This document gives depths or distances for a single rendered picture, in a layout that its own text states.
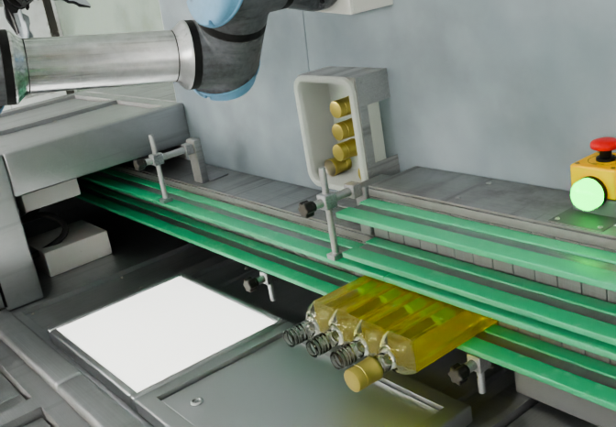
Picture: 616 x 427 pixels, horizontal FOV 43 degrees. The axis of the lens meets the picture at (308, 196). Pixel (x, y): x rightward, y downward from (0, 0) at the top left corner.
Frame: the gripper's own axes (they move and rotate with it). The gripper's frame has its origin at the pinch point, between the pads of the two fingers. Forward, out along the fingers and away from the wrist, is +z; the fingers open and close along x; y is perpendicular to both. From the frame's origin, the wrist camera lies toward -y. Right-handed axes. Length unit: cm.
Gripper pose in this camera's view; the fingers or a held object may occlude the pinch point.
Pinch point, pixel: (65, 33)
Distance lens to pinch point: 165.8
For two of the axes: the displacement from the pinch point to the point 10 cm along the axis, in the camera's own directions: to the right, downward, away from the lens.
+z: 6.9, 6.7, 2.7
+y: 4.4, -0.9, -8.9
